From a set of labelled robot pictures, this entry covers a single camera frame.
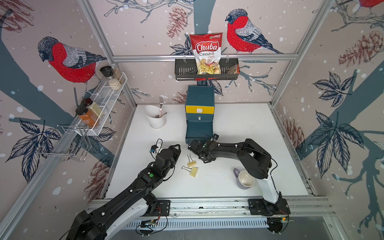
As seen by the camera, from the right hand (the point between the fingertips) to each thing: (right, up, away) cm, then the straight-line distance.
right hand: (207, 150), depth 96 cm
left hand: (-14, +7, -16) cm, 22 cm away
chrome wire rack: (-59, +12, -37) cm, 71 cm away
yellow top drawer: (-5, +26, -3) cm, 27 cm away
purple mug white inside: (+20, -13, -15) cm, 28 cm away
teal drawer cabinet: (-4, +36, +2) cm, 36 cm away
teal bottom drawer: (-3, +12, +2) cm, 13 cm away
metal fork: (-32, +34, +8) cm, 47 cm away
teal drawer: (-10, +22, +4) cm, 24 cm away
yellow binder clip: (-9, -10, -10) cm, 17 cm away
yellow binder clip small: (-10, -7, -8) cm, 14 cm away
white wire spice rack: (-61, +35, -10) cm, 71 cm away
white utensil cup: (-38, +26, +7) cm, 47 cm away
